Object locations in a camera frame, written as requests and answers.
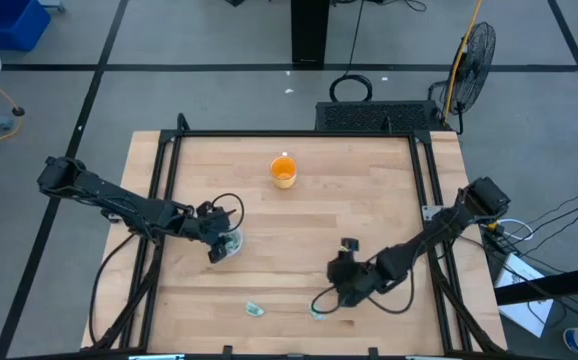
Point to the blue plastic bin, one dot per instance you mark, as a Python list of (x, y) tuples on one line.
[(6, 22)]

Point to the black beam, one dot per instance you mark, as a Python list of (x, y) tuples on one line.
[(551, 285)]

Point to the yellow cup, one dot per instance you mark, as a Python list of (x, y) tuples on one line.
[(283, 172)]

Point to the black perforated computer case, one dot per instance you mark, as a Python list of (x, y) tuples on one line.
[(376, 116)]

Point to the black table clamp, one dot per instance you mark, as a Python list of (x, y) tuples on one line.
[(373, 353), (183, 122), (226, 352)]

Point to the black power strip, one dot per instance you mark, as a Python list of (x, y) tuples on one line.
[(493, 242)]

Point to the green white sweetener packet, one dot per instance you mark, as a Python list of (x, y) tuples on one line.
[(255, 310), (318, 315), (231, 245)]

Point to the white light strip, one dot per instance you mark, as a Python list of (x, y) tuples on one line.
[(156, 357)]

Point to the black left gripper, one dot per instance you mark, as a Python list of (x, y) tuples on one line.
[(211, 225)]

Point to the black aluminium frame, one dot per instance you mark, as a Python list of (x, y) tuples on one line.
[(294, 133)]

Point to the black floor fan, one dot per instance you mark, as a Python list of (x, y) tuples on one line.
[(469, 67)]

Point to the silver mounting plate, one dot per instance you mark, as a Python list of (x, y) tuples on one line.
[(431, 211)]

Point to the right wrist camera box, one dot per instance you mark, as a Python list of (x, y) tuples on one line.
[(349, 245)]

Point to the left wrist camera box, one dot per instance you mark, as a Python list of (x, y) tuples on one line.
[(205, 208)]

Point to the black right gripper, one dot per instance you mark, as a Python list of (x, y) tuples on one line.
[(351, 275)]

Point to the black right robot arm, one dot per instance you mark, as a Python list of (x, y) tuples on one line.
[(444, 230)]

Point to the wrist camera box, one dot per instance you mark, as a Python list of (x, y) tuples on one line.
[(349, 245), (205, 208)]

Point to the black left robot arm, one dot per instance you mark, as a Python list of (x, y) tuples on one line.
[(119, 200)]

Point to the white box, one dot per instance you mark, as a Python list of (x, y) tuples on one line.
[(524, 295)]

